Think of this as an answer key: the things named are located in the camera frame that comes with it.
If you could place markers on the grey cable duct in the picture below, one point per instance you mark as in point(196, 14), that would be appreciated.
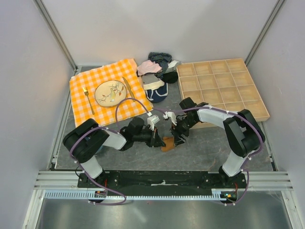
point(94, 195)

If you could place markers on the grey beige underwear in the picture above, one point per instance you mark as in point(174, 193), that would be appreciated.
point(151, 82)

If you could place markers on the brown underwear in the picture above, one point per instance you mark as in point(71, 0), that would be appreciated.
point(169, 144)

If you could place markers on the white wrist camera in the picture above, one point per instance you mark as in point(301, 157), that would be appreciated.
point(171, 116)
point(152, 120)

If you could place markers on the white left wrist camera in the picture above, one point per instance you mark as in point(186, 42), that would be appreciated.
point(152, 120)

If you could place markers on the striped dark underwear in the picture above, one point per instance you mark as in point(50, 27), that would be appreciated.
point(160, 58)

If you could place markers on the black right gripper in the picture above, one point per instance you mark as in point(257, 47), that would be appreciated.
point(177, 132)

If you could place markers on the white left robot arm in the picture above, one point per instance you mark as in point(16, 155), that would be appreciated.
point(87, 139)

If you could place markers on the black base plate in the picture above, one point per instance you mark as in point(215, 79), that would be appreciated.
point(167, 182)

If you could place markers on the black underwear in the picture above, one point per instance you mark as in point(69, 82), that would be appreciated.
point(170, 77)

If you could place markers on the navy blue underwear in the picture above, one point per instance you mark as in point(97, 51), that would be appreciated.
point(157, 95)

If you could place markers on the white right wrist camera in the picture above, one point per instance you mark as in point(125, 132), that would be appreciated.
point(171, 116)

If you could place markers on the wooden compartment tray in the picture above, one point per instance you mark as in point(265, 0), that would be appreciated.
point(225, 84)

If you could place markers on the orange checkered cloth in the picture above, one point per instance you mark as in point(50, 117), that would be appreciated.
point(91, 79)

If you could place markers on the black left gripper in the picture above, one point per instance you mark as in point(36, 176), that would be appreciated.
point(155, 140)

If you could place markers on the gold knife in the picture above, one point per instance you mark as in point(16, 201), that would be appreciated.
point(131, 94)

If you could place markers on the white grey underwear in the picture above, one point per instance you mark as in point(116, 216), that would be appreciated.
point(172, 66)

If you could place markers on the beige floral plate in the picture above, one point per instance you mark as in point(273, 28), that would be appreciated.
point(110, 93)

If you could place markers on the pink underwear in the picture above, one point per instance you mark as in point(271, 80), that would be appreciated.
point(148, 67)

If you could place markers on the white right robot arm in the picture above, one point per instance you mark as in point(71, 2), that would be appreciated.
point(243, 133)

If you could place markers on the gold fork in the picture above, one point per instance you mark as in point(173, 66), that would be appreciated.
point(86, 92)

